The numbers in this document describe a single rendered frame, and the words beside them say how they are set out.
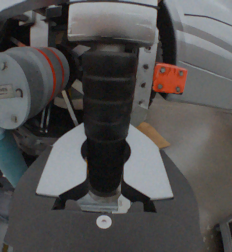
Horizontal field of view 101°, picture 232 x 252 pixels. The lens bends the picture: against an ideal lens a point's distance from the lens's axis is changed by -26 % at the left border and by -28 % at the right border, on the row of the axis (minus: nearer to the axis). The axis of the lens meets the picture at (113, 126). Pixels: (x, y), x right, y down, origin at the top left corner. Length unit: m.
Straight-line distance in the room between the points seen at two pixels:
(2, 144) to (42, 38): 0.27
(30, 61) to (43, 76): 0.04
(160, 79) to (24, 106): 0.28
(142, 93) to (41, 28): 0.29
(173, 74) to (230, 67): 0.41
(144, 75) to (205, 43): 0.34
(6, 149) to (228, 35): 0.86
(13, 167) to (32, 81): 0.27
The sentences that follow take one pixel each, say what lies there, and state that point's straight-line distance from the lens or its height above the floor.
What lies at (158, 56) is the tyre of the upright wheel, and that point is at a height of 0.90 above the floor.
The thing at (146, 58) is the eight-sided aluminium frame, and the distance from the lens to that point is 0.30.
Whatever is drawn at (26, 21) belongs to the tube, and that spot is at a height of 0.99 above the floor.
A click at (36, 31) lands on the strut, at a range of 0.35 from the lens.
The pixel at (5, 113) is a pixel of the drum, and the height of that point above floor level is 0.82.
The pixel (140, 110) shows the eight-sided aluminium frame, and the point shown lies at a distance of 0.33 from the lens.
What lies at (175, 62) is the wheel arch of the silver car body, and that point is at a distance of 0.50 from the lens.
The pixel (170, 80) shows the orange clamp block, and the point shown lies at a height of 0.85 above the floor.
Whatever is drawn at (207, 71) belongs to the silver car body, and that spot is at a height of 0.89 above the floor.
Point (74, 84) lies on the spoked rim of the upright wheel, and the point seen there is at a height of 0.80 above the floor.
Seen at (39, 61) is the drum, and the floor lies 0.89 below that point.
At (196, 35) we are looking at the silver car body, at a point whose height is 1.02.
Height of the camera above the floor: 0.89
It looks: 32 degrees down
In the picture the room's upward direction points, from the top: 4 degrees clockwise
